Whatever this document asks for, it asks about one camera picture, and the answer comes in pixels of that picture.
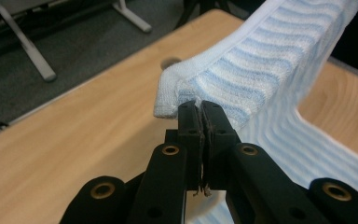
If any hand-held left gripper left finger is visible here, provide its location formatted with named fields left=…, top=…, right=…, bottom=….
left=165, top=100, right=205, bottom=191

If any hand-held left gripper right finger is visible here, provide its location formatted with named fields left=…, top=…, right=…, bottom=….
left=200, top=100, right=242, bottom=191

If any blue white striped towel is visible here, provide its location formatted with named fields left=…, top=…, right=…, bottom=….
left=153, top=0, right=358, bottom=224

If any white metal stand leg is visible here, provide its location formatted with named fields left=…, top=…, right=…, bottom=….
left=0, top=0, right=58, bottom=83
left=111, top=0, right=153, bottom=34

